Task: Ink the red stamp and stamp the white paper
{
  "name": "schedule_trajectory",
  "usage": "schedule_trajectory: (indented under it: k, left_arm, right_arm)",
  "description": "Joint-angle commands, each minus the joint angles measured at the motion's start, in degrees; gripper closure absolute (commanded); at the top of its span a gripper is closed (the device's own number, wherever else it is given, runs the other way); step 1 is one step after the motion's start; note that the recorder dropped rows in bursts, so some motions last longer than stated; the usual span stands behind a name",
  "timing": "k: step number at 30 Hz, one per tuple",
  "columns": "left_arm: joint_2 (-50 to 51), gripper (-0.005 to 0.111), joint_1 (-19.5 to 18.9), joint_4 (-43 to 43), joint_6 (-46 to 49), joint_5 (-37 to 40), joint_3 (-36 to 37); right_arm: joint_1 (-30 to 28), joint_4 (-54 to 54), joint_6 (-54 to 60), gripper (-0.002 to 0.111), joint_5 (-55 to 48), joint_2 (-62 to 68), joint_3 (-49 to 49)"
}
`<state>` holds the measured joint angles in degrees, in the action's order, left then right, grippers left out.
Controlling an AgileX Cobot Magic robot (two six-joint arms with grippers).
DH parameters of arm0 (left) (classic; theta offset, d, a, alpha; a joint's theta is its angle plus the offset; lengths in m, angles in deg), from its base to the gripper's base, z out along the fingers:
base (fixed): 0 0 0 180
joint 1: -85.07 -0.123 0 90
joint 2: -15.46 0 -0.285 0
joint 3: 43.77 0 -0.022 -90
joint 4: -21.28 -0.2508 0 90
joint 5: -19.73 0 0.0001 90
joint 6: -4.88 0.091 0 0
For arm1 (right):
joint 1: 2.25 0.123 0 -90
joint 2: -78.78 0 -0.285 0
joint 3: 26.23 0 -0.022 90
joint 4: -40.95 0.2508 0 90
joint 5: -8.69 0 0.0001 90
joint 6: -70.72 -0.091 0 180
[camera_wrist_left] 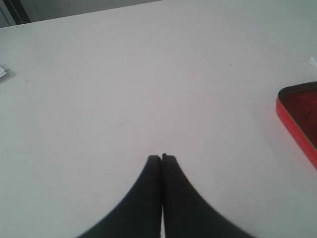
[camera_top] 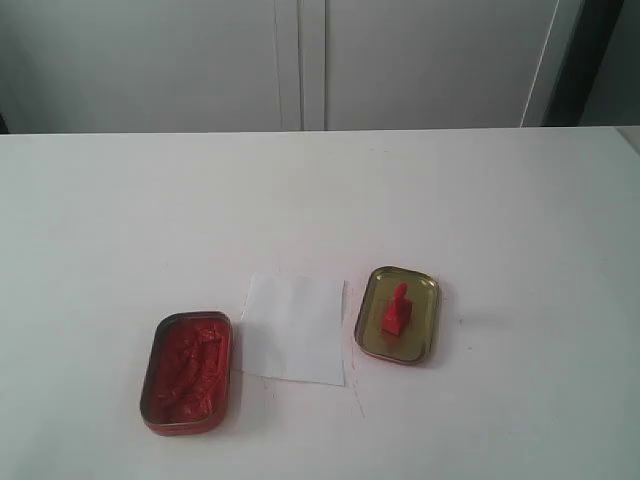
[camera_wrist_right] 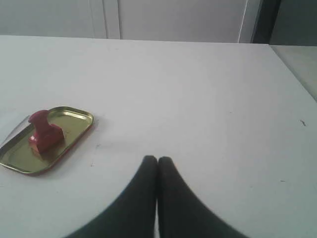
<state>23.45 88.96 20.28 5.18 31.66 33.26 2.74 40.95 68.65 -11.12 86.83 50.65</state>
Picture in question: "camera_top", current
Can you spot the red plastic stamp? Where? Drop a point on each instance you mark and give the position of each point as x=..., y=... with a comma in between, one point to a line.
x=398, y=312

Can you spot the white cabinet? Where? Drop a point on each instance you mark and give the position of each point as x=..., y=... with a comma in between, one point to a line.
x=218, y=66

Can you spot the white paper sheet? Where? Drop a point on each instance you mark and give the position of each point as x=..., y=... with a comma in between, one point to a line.
x=291, y=329

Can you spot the red ink paste tin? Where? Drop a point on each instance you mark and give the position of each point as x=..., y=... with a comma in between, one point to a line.
x=186, y=389

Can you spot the gold tin lid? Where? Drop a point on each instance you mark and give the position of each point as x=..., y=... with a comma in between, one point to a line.
x=415, y=342

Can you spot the dark vertical post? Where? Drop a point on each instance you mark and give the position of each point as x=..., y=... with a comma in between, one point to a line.
x=598, y=82

